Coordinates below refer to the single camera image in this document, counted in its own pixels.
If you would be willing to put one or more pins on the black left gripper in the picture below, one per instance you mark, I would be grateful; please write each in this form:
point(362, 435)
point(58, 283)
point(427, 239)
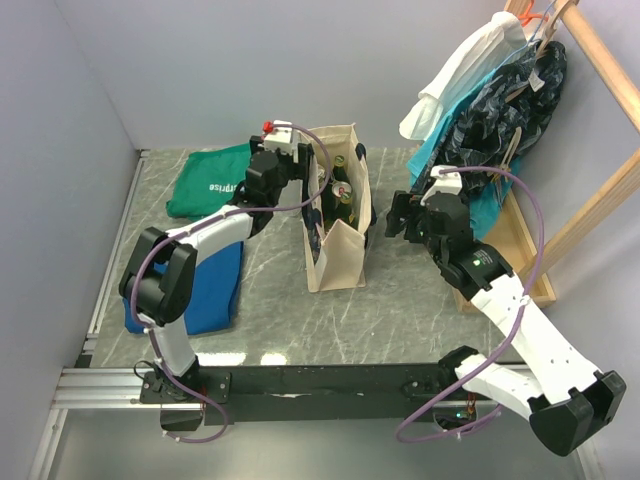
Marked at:
point(297, 169)

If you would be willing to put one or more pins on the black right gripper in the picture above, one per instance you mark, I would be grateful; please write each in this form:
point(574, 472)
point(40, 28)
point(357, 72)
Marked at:
point(399, 209)

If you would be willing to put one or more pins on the green glass bottle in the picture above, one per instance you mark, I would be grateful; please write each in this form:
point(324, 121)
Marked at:
point(340, 169)
point(345, 212)

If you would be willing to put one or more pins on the beige canvas tote bag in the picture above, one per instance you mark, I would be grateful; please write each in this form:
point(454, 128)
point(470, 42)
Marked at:
point(334, 249)

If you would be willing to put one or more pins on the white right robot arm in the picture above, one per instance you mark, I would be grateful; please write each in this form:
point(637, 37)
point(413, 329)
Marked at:
point(566, 398)

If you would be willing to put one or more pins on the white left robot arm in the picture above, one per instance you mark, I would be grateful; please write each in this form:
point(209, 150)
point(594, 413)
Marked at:
point(160, 274)

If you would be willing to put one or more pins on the red top beverage can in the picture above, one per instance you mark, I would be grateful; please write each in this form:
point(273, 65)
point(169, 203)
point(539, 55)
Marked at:
point(341, 189)

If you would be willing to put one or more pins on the folded green t-shirt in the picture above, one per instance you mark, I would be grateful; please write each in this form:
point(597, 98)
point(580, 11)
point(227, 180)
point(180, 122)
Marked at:
point(208, 181)

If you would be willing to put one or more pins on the teal hanging shirt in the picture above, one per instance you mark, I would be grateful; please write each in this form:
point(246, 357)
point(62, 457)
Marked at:
point(485, 208)

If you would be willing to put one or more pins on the wooden clothes rack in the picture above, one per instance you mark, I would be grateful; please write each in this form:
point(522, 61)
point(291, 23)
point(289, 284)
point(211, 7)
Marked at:
point(585, 169)

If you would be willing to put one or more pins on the folded blue cloth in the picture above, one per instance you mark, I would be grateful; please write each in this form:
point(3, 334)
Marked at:
point(215, 291)

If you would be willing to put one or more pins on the dark patterned hanging shirt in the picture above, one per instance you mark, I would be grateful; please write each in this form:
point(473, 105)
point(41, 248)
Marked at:
point(521, 95)

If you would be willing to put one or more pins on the white hanging shirt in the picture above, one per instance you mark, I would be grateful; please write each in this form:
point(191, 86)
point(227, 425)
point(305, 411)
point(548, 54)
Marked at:
point(479, 54)

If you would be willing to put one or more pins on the orange plastic hanger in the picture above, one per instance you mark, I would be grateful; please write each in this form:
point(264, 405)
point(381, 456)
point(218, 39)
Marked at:
point(528, 15)

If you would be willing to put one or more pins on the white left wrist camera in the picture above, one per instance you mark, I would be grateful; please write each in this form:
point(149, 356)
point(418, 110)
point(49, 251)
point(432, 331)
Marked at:
point(278, 136)

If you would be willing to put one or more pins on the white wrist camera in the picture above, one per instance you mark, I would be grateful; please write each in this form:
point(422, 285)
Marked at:
point(278, 136)
point(444, 182)

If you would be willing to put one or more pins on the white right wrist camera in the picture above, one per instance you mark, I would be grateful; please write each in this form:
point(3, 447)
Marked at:
point(444, 182)

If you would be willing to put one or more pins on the aluminium frame rail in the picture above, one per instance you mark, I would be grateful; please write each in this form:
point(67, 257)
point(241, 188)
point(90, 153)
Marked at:
point(83, 387)

